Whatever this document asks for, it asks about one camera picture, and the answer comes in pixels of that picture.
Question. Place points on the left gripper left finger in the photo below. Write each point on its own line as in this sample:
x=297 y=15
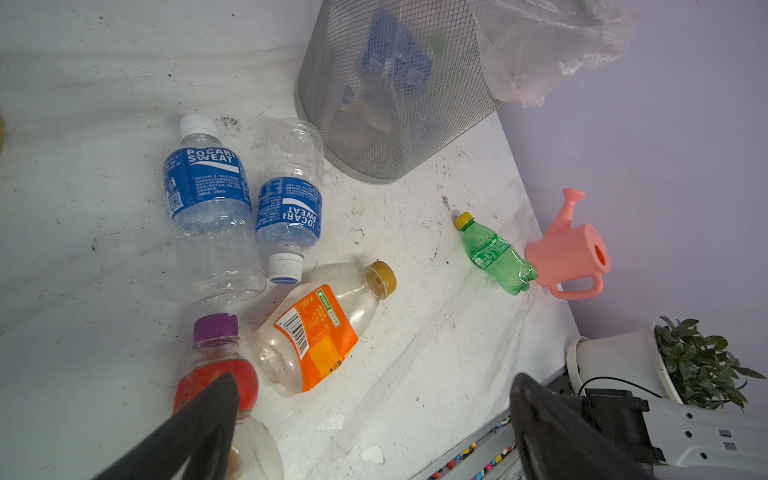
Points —
x=195 y=441

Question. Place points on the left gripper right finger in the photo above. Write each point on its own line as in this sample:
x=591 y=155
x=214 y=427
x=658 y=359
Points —
x=555 y=443

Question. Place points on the yellow-cap clear bottle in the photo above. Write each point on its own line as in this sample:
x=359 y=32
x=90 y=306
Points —
x=313 y=331

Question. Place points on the Pocari Sweat bottle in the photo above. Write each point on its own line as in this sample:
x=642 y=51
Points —
x=391 y=69

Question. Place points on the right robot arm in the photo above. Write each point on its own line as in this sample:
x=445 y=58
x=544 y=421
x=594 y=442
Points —
x=657 y=431

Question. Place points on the grey mesh waste bin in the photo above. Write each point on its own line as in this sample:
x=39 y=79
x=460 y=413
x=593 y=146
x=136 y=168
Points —
x=381 y=145

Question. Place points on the clear plastic bin liner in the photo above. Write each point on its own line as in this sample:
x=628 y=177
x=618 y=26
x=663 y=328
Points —
x=529 y=48

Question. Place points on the red label purple-cap bottle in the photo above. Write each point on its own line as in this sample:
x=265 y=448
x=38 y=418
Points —
x=216 y=351

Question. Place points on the potted green plant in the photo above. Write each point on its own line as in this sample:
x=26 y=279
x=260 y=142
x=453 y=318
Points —
x=672 y=360

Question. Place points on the pink watering can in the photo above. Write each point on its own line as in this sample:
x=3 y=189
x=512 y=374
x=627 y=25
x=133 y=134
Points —
x=567 y=253

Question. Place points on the green plastic bottle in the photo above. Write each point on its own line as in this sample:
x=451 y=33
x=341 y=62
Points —
x=494 y=255

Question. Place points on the capless blue label bottle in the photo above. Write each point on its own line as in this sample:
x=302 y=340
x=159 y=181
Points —
x=290 y=203

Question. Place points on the white-cap blue label bottle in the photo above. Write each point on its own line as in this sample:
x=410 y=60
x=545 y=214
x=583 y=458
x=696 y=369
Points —
x=208 y=199

